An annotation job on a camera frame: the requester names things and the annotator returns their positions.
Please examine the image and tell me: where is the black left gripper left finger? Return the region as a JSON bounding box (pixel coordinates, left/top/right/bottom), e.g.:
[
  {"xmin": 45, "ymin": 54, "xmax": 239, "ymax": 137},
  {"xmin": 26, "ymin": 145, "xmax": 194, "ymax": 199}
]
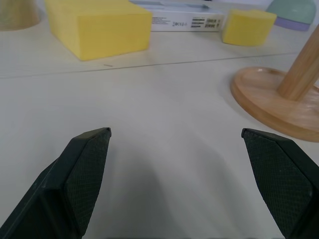
[{"xmin": 0, "ymin": 127, "xmax": 112, "ymax": 239}]

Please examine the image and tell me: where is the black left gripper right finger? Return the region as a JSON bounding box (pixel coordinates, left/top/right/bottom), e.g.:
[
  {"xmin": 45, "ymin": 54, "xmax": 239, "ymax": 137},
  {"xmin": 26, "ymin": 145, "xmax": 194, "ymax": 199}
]
[{"xmin": 241, "ymin": 128, "xmax": 319, "ymax": 239}]

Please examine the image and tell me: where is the wooden stand with pole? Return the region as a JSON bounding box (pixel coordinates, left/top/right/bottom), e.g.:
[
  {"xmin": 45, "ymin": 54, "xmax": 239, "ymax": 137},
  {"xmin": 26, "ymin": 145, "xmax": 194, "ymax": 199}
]
[{"xmin": 230, "ymin": 23, "xmax": 319, "ymax": 143}]

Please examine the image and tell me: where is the small yellow foam block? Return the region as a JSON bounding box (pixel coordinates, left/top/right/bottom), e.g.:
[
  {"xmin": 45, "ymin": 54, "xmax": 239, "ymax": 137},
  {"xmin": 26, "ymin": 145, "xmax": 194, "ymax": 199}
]
[{"xmin": 222, "ymin": 9, "xmax": 278, "ymax": 47}]

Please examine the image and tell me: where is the large yellow foam block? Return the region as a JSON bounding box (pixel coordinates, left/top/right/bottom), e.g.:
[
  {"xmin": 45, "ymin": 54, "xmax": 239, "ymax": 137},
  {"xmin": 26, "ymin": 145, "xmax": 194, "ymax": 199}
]
[{"xmin": 43, "ymin": 0, "xmax": 153, "ymax": 61}]

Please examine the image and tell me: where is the green and lilac dome object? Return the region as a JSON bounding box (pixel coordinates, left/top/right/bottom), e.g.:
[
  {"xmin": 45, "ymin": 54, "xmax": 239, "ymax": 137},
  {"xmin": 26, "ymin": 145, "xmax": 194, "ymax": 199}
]
[{"xmin": 265, "ymin": 0, "xmax": 317, "ymax": 32}]

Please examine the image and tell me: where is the tan wooden cone object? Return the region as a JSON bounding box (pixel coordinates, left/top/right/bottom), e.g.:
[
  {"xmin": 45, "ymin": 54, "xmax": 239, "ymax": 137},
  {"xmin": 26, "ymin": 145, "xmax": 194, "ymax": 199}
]
[{"xmin": 0, "ymin": 0, "xmax": 40, "ymax": 32}]

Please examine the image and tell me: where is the white labelled cardboard box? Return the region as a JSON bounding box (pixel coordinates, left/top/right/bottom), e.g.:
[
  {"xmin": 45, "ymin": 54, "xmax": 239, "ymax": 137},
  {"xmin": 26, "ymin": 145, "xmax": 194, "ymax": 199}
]
[{"xmin": 128, "ymin": 0, "xmax": 224, "ymax": 33}]

